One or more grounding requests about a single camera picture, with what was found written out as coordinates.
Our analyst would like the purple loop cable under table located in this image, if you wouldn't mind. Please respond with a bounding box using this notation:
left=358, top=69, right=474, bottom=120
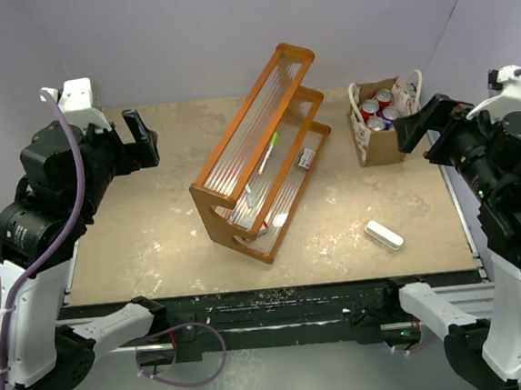
left=133, top=319, right=231, bottom=390

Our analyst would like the small red white card box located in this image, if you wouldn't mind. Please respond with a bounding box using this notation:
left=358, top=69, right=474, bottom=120
left=296, top=148, right=316, bottom=171

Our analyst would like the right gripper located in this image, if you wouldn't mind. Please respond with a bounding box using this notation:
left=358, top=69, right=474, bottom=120
left=392, top=85, right=512, bottom=206

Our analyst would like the green capped marker pen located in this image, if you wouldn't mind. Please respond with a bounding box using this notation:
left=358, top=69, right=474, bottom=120
left=258, top=132, right=279, bottom=175

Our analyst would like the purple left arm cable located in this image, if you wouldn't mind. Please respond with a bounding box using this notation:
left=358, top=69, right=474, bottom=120
left=0, top=85, right=106, bottom=390

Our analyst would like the orange wooden shelf rack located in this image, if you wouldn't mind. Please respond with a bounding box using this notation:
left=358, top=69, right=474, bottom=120
left=189, top=43, right=332, bottom=264

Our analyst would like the purple soda can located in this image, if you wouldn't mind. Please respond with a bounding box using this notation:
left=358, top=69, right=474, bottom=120
left=366, top=115, right=387, bottom=132
left=380, top=105, right=401, bottom=130

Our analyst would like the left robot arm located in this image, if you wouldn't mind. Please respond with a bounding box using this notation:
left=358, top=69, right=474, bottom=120
left=0, top=77, right=168, bottom=390

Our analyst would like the brown canvas bag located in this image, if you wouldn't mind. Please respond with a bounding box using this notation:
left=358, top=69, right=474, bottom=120
left=346, top=69, right=423, bottom=167

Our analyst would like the white oblong case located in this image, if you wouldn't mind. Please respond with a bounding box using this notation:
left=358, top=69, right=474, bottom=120
left=365, top=220, right=405, bottom=251

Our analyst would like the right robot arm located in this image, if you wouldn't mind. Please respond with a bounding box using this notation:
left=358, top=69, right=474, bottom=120
left=383, top=65, right=521, bottom=390

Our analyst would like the red cola can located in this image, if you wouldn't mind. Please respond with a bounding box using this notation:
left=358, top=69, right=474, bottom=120
left=373, top=88, right=394, bottom=111
left=359, top=98, right=380, bottom=123

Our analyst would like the black table front rail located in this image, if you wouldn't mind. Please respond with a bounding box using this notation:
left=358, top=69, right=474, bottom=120
left=55, top=269, right=488, bottom=373

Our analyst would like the grey staple strip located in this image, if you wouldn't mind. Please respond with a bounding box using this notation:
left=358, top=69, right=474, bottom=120
left=245, top=184, right=255, bottom=209

